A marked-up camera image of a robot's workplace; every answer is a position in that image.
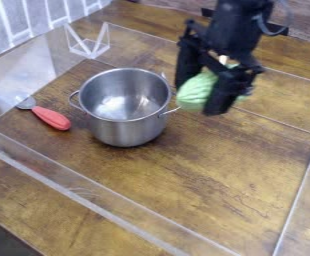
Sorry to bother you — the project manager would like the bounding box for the red handled spatula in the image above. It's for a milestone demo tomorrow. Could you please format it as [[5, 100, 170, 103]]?
[[16, 96, 71, 131]]

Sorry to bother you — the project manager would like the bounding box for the black cable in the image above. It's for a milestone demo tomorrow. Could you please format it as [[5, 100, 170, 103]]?
[[250, 0, 295, 37]]

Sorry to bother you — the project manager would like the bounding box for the clear acrylic triangle bracket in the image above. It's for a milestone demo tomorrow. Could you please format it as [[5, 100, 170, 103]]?
[[64, 23, 109, 59]]

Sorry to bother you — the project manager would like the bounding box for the silver metal pot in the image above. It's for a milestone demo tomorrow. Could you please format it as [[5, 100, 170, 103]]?
[[68, 68, 179, 147]]

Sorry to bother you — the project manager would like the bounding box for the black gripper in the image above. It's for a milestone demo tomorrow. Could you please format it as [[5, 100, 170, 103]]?
[[175, 0, 274, 116]]

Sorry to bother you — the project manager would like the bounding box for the black strip on table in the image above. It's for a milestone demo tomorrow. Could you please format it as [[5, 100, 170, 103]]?
[[206, 5, 291, 40]]

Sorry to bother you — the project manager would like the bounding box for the green bitter gourd toy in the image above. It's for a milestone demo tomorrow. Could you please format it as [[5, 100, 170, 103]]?
[[176, 68, 251, 113]]

